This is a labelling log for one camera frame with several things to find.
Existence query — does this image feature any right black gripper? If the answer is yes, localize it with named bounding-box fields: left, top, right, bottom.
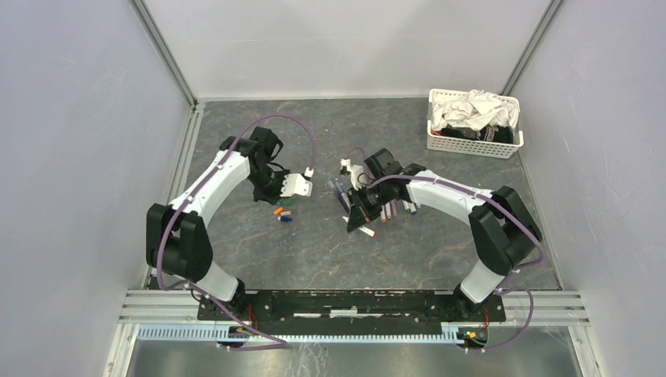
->
left=346, top=179, right=391, bottom=232

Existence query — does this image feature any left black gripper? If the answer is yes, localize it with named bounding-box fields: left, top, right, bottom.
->
left=247, top=165, right=293, bottom=205

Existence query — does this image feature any dark blue capped marker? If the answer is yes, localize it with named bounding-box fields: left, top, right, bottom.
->
left=334, top=182, right=352, bottom=213

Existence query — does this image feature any pink thin pen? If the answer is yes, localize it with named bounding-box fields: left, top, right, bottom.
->
left=390, top=200, right=397, bottom=218

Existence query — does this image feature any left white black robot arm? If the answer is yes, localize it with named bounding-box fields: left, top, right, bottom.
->
left=146, top=127, right=289, bottom=320

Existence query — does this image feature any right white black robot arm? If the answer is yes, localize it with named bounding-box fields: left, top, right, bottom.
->
left=340, top=148, right=543, bottom=320

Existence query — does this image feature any white plastic basket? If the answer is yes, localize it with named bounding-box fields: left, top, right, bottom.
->
left=426, top=96, right=525, bottom=159

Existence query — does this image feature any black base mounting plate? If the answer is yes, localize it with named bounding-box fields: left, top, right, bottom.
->
left=229, top=290, right=507, bottom=336

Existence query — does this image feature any white cloth in basket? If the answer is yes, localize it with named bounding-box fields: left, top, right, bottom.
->
left=429, top=89, right=520, bottom=132

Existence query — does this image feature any black cloth in basket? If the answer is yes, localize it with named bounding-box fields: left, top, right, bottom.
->
left=438, top=126, right=514, bottom=144

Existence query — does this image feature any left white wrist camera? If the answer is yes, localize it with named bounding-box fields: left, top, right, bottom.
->
left=280, top=167, right=314, bottom=198

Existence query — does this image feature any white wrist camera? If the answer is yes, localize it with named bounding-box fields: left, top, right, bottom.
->
left=280, top=167, right=314, bottom=198
left=340, top=159, right=369, bottom=190

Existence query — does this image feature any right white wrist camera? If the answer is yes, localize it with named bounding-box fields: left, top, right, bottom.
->
left=340, top=159, right=369, bottom=190

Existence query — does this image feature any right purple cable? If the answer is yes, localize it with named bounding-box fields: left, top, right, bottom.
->
left=346, top=147, right=547, bottom=353

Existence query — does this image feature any aluminium frame rail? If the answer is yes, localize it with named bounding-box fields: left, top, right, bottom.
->
left=118, top=290, right=590, bottom=328

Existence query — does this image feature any white cable duct strip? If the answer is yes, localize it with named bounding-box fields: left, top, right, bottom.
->
left=137, top=324, right=463, bottom=345

